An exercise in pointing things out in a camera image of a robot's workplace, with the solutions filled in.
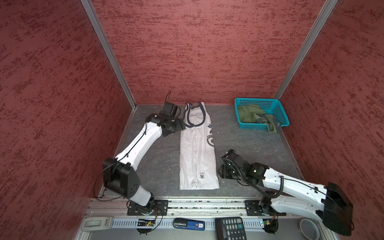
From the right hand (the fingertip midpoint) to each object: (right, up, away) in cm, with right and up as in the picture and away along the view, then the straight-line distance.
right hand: (221, 175), depth 79 cm
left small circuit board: (-39, -20, -7) cm, 44 cm away
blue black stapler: (-17, -17, -13) cm, 28 cm away
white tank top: (-13, +4, +8) cm, 15 cm away
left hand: (-24, +24, +4) cm, 34 cm away
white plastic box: (-61, -18, -11) cm, 65 cm away
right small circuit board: (+23, -21, -8) cm, 32 cm away
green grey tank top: (+27, +36, +30) cm, 54 cm away
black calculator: (+2, -20, -12) cm, 23 cm away
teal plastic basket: (+46, +41, +34) cm, 70 cm away
